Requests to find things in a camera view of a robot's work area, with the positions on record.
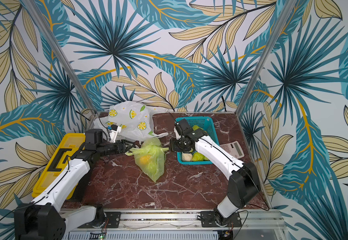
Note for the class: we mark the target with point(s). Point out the teal plastic basket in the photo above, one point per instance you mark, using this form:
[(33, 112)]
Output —
[(206, 124)]

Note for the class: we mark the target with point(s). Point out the yellow plastic toolbox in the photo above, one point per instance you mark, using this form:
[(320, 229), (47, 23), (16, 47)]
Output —
[(57, 165)]

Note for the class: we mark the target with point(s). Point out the green avocado print plastic bag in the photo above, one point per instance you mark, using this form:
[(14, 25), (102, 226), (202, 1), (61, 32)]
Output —
[(154, 148)]

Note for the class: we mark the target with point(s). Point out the left metal corner post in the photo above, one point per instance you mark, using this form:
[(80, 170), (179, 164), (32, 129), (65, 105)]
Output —
[(46, 31)]

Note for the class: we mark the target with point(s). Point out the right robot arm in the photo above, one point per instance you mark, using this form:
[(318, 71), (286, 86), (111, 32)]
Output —
[(244, 183)]

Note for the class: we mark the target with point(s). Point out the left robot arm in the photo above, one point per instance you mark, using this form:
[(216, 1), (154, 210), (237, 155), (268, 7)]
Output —
[(41, 219)]

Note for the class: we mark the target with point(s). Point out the white calculator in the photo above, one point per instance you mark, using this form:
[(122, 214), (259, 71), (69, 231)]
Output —
[(234, 149)]

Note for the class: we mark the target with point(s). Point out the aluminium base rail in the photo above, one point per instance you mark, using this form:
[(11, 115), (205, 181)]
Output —
[(190, 224)]

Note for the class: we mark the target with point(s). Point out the white pear front left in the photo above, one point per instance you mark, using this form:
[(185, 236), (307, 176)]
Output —
[(186, 157)]

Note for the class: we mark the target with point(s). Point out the white lemon print plastic bags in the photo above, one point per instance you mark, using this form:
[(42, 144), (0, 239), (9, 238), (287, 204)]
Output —
[(135, 119)]

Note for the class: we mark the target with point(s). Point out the right metal corner post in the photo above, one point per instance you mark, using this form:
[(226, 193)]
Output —
[(286, 11)]

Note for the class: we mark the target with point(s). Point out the metal corner post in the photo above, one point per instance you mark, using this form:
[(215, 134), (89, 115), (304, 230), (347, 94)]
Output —
[(286, 11), (46, 31)]

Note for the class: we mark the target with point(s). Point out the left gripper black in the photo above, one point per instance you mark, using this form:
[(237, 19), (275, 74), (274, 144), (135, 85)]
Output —
[(123, 148)]

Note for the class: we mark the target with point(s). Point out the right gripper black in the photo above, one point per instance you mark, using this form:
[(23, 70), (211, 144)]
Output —
[(174, 144)]

